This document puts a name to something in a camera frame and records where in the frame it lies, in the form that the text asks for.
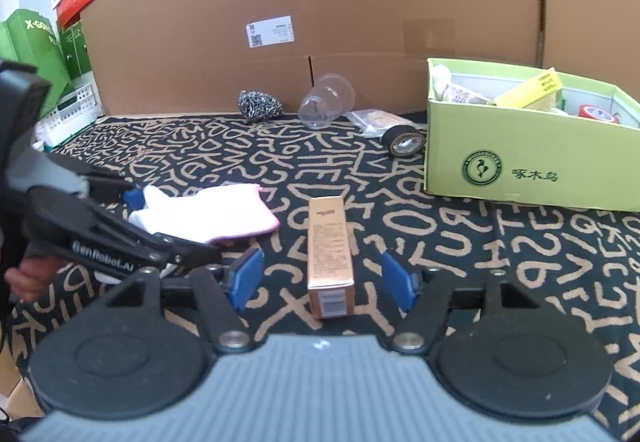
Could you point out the clear plastic cup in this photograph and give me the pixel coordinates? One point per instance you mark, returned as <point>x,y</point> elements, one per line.
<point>331,97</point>

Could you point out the white crumpled item in box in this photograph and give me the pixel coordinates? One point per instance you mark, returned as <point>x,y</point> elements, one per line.
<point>446,90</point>

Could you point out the black tape roll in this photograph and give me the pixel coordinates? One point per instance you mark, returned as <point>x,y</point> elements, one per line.
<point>403,141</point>

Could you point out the black letter-patterned rug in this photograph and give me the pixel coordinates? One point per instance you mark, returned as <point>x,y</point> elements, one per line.
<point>585,262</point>

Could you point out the white pink-trimmed glove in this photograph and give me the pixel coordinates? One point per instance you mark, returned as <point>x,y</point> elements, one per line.
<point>226,212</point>

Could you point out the yellow long box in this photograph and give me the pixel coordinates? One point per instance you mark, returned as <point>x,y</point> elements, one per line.
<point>545,84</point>

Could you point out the steel wool scrubber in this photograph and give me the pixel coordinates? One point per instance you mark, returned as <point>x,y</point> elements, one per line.
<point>256,106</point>

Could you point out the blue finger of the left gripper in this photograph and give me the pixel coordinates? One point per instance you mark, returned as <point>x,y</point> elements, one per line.
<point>134,198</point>

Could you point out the white plastic basket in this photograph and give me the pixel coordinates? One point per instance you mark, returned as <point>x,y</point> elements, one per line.
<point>75,112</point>

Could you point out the gold brown small carton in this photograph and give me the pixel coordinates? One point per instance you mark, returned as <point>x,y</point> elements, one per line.
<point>330,275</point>

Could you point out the person's left hand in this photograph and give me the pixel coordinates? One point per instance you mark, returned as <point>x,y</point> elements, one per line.
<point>32,278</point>

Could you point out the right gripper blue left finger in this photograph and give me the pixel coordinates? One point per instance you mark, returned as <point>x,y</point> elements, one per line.
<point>242,278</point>

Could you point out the red tape roll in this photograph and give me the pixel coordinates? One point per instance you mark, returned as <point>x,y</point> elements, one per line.
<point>596,114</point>

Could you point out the green X-printed carton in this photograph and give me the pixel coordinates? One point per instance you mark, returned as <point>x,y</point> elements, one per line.
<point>28,37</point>

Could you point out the clear bag with sticks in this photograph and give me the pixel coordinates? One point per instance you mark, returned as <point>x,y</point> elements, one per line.
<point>374,123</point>

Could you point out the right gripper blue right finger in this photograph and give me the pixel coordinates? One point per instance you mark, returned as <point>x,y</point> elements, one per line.
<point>402,285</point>

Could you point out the large brown cardboard wall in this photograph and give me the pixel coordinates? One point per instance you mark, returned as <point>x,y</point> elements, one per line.
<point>187,56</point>

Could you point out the white shipping label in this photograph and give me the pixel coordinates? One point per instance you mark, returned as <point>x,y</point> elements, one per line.
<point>274,31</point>

